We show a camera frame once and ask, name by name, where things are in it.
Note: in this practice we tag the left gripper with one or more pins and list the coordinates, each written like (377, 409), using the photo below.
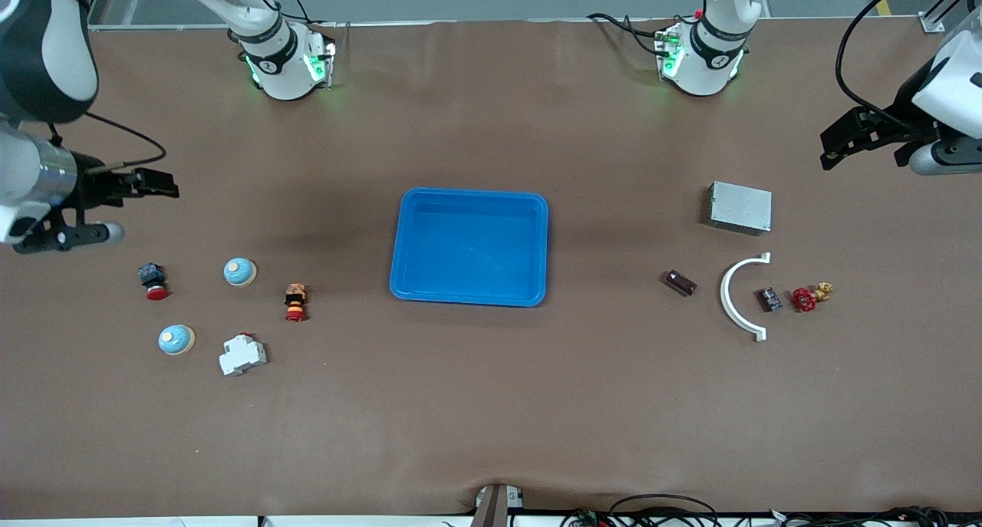
(899, 111)

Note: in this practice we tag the blue plastic tray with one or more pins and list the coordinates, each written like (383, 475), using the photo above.
(476, 243)

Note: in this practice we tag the white curved plastic bracket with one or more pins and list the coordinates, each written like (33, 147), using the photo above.
(724, 293)

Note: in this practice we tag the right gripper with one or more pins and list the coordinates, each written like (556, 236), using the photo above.
(92, 189)

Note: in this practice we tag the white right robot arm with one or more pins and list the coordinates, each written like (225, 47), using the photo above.
(284, 67)

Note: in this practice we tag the red handwheel brass valve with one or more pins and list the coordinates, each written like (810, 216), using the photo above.
(803, 300)

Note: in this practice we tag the black capacitor with white print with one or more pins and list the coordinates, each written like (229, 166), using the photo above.
(769, 300)

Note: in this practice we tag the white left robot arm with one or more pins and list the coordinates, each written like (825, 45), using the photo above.
(706, 59)

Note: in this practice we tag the red mushroom emergency stop button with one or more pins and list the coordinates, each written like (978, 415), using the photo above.
(153, 278)

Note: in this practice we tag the blue round service bell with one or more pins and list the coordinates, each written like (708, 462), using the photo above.
(239, 271)
(175, 339)

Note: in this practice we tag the white circuit breaker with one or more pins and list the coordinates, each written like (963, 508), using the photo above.
(242, 356)

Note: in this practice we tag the brown table mat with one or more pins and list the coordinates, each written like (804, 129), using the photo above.
(491, 404)

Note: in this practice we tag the metal table clamp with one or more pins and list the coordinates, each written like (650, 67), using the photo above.
(491, 508)

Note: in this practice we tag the dark brown cylindrical capacitor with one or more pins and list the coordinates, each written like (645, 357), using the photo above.
(680, 282)

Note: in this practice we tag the grey metal box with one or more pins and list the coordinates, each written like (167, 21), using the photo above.
(740, 209)

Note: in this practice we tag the orange and red push button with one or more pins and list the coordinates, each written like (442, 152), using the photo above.
(295, 301)

